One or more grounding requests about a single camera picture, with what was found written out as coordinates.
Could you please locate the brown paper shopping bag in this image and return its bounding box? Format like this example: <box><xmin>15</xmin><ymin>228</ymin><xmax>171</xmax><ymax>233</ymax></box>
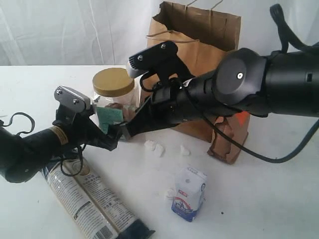
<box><xmin>139</xmin><ymin>0</ymin><xmax>242</xmax><ymax>143</ymax></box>

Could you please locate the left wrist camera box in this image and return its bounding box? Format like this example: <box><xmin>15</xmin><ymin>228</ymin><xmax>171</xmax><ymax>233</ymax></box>
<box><xmin>54</xmin><ymin>86</ymin><xmax>93</xmax><ymax>122</ymax></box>

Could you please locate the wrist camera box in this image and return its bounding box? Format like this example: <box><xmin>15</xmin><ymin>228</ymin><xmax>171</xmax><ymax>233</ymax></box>
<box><xmin>54</xmin><ymin>86</ymin><xmax>93</xmax><ymax>122</ymax></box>
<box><xmin>126</xmin><ymin>41</ymin><xmax>193</xmax><ymax>81</ymax></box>

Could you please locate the brown orange coffee pouch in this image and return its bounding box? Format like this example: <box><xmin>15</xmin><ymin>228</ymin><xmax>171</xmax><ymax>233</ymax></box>
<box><xmin>207</xmin><ymin>111</ymin><xmax>251</xmax><ymax>165</ymax></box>

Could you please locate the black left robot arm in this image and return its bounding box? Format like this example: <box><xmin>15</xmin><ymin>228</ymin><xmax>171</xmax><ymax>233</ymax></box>
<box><xmin>0</xmin><ymin>105</ymin><xmax>122</xmax><ymax>183</ymax></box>

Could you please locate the white blue salt packet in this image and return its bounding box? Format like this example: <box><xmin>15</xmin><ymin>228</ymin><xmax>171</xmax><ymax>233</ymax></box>
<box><xmin>171</xmin><ymin>166</ymin><xmax>207</xmax><ymax>222</ymax></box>

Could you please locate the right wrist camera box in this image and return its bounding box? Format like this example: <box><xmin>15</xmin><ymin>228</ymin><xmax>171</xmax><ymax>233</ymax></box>
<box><xmin>126</xmin><ymin>41</ymin><xmax>193</xmax><ymax>81</ymax></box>

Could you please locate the nut jar with gold lid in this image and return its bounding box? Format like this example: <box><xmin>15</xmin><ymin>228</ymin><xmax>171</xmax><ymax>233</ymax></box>
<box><xmin>92</xmin><ymin>68</ymin><xmax>139</xmax><ymax>133</ymax></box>

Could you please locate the white paper scrap near jar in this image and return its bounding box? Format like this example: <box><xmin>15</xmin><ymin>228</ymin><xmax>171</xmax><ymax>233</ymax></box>
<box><xmin>180</xmin><ymin>145</ymin><xmax>191</xmax><ymax>156</ymax></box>

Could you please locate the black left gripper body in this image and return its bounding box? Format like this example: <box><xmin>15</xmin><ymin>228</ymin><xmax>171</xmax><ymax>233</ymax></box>
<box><xmin>53</xmin><ymin>105</ymin><xmax>110</xmax><ymax>149</ymax></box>

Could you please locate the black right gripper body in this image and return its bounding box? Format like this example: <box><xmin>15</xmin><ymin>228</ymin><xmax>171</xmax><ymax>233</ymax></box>
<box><xmin>151</xmin><ymin>77</ymin><xmax>219</xmax><ymax>130</ymax></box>

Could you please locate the white backdrop curtain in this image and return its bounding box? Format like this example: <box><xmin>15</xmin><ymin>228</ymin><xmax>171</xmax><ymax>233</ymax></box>
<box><xmin>0</xmin><ymin>0</ymin><xmax>319</xmax><ymax>66</ymax></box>

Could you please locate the dark noodle package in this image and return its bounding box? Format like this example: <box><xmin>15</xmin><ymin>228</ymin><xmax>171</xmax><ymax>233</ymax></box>
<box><xmin>42</xmin><ymin>159</ymin><xmax>155</xmax><ymax>239</ymax></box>

